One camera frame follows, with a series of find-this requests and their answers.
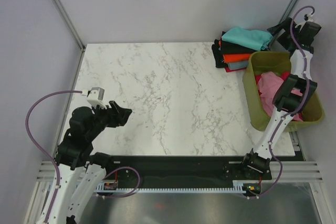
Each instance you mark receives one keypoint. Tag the grey blue folded t shirt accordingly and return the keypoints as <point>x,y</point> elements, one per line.
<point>238,64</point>

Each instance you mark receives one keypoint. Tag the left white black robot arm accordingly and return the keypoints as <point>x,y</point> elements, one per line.
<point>78,172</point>

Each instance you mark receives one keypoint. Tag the black folded t shirt bottom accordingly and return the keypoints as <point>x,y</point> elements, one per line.
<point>219,60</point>

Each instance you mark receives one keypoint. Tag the red t shirt in bin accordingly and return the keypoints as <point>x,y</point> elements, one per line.
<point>258,79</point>

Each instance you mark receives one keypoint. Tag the right aluminium frame post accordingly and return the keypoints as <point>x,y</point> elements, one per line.
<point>274,44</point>

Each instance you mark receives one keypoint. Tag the orange folded t shirt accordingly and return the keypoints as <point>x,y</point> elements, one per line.
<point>232,58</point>

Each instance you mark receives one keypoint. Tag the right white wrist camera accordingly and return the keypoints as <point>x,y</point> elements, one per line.
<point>307,18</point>

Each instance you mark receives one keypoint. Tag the black folded t shirt top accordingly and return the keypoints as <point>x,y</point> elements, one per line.
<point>228,48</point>

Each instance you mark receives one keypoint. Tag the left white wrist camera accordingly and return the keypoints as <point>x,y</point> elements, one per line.
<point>94,97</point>

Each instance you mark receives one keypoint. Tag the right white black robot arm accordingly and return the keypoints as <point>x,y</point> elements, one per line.
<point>280,92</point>

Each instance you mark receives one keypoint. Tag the left aluminium frame post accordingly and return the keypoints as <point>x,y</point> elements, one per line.
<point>66,18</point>

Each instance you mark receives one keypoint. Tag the white slotted cable duct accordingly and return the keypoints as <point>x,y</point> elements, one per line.
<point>237,188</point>

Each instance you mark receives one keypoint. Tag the red folded t shirt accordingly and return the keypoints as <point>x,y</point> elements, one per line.
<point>227,69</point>

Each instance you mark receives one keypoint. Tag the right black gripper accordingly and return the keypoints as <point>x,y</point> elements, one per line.
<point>286,25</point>

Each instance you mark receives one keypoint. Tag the aluminium frame post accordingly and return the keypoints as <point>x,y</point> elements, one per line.
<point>66,18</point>
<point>274,44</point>

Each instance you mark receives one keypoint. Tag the teal t shirt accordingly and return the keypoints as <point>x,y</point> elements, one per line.
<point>253,39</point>

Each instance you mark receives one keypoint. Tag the black folded t shirt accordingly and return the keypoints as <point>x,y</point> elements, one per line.
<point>228,48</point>
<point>219,60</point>

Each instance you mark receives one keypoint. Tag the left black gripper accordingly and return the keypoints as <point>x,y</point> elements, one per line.
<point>118,116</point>

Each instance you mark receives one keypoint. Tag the pink t shirt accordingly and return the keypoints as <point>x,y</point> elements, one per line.
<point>270,90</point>

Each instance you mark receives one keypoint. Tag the aluminium front rail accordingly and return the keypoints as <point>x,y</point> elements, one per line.
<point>292,172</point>

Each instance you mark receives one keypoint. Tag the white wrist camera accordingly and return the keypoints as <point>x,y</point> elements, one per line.
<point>307,18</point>
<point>94,97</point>

